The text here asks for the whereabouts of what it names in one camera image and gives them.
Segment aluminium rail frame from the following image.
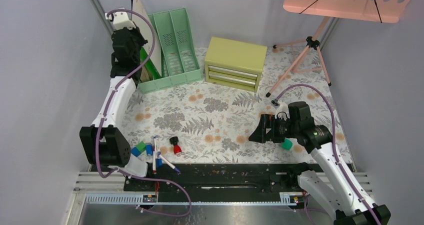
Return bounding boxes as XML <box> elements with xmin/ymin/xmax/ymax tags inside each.
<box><xmin>61</xmin><ymin>0</ymin><xmax>125</xmax><ymax>225</ymax></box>

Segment white blue marker pen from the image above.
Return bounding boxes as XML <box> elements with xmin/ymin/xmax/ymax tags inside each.
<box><xmin>159</xmin><ymin>154</ymin><xmax>181</xmax><ymax>173</ymax></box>

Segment green small block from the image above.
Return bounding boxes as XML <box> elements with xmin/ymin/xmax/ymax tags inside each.
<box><xmin>135</xmin><ymin>141</ymin><xmax>146</xmax><ymax>153</ymax></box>

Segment white red marker pen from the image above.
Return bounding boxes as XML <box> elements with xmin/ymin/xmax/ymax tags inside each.
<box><xmin>152</xmin><ymin>135</ymin><xmax>160</xmax><ymax>174</ymax></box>

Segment floral table mat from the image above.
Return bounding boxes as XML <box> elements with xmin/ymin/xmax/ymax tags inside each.
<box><xmin>120</xmin><ymin>47</ymin><xmax>314</xmax><ymax>164</ymax></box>

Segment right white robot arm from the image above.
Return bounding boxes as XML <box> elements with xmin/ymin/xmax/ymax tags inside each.
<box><xmin>248</xmin><ymin>101</ymin><xmax>391</xmax><ymax>225</ymax></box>

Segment green clip file folder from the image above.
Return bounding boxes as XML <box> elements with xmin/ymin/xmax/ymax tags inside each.
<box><xmin>140</xmin><ymin>47</ymin><xmax>162</xmax><ymax>83</ymax></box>

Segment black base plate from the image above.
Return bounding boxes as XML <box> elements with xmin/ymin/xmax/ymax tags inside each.
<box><xmin>91</xmin><ymin>162</ymin><xmax>355</xmax><ymax>204</ymax></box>

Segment small blue cap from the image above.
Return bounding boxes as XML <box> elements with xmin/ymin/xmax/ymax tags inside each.
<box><xmin>145</xmin><ymin>144</ymin><xmax>154</xmax><ymax>156</ymax></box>

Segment blue block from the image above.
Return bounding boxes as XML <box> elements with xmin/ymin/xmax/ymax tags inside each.
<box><xmin>131</xmin><ymin>147</ymin><xmax>141</xmax><ymax>158</ymax></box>

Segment pink music stand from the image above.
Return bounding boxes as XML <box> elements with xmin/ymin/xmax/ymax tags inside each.
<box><xmin>266</xmin><ymin>0</ymin><xmax>411</xmax><ymax>97</ymax></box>

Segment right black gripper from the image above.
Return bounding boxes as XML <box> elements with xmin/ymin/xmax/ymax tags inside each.
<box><xmin>248</xmin><ymin>113</ymin><xmax>299</xmax><ymax>143</ymax></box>

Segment yellow-green drawer cabinet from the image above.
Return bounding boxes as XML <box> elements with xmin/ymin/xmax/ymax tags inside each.
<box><xmin>204</xmin><ymin>36</ymin><xmax>268</xmax><ymax>92</ymax></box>

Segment mint green file organizer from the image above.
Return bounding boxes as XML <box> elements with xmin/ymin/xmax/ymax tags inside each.
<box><xmin>138</xmin><ymin>8</ymin><xmax>202</xmax><ymax>94</ymax></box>

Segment red black stamp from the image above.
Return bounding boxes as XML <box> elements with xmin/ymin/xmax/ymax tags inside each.
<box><xmin>169</xmin><ymin>136</ymin><xmax>182</xmax><ymax>155</ymax></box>

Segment white perforated board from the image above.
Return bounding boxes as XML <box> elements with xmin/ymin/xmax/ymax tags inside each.
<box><xmin>131</xmin><ymin>0</ymin><xmax>162</xmax><ymax>75</ymax></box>

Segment green cube block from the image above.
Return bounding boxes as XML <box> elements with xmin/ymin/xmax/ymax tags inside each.
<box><xmin>280</xmin><ymin>138</ymin><xmax>293</xmax><ymax>151</ymax></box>

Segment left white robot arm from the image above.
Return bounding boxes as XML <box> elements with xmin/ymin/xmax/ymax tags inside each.
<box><xmin>79</xmin><ymin>8</ymin><xmax>155</xmax><ymax>191</ymax></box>

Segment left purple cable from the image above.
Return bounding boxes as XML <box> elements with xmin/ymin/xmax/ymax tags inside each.
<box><xmin>94</xmin><ymin>8</ymin><xmax>193</xmax><ymax>218</ymax></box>

